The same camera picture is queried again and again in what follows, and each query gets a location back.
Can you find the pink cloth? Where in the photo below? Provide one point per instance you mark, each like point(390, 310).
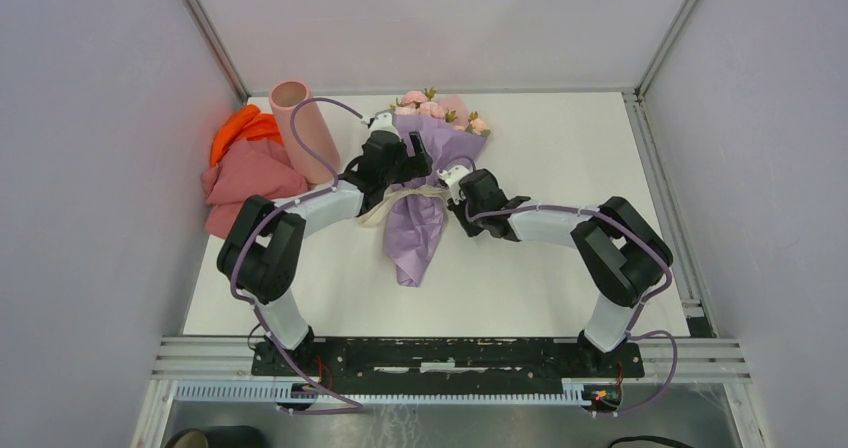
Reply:
point(249, 168)

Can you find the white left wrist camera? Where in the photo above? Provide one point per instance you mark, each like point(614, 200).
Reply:
point(381, 121)

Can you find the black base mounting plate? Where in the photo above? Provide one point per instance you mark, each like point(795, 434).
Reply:
point(461, 366)

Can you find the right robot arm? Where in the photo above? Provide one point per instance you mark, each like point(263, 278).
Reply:
point(626, 258)

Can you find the orange cloth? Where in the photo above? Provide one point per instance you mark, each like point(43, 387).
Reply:
point(248, 123)

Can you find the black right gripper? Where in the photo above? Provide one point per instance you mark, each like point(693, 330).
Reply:
point(472, 230)

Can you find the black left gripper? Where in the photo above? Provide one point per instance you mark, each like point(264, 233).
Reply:
point(416, 165)

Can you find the black round object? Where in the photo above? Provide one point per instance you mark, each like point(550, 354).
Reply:
point(218, 437)

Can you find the pink cylindrical vase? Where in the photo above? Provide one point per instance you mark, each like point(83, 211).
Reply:
point(308, 141)

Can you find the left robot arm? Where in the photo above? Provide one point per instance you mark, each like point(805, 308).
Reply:
point(260, 254)

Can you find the purple paper flower bouquet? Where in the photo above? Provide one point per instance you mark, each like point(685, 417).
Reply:
point(417, 216)

